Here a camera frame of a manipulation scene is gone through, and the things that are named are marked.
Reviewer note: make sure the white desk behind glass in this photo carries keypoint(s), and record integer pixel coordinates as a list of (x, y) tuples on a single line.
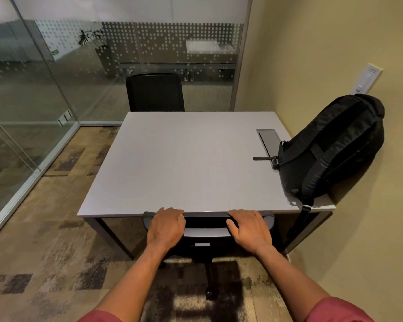
[(205, 46)]

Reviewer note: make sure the grey table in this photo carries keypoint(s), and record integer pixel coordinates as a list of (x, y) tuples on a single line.
[(188, 164)]

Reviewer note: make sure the maroon sleeve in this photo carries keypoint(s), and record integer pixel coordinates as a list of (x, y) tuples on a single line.
[(99, 316), (339, 311)]

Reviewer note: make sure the black backpack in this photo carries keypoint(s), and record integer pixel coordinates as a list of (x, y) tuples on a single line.
[(332, 144)]

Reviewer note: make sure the green potted plant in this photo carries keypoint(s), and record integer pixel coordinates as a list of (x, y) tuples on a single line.
[(105, 60)]

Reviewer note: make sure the maroon right sleeve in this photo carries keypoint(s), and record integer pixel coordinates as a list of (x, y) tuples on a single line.
[(339, 311)]

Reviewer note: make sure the metal glass door clamp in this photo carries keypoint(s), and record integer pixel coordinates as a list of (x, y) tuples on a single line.
[(65, 118)]

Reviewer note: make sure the person's right forearm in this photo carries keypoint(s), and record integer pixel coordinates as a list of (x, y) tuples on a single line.
[(288, 281)]

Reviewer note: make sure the white wall switch plate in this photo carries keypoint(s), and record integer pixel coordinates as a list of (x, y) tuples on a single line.
[(368, 78)]

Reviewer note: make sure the person's right hand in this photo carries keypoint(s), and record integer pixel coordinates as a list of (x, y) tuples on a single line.
[(252, 231)]

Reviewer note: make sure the person's left hand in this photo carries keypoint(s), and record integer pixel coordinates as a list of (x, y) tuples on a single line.
[(164, 228)]

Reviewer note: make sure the maroon left sleeve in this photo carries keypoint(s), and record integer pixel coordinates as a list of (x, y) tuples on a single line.
[(99, 316)]

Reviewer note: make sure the black office chair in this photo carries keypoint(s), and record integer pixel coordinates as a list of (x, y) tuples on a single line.
[(205, 231), (154, 92)]

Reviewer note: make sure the person's left forearm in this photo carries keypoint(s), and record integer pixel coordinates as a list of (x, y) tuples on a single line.
[(131, 285)]

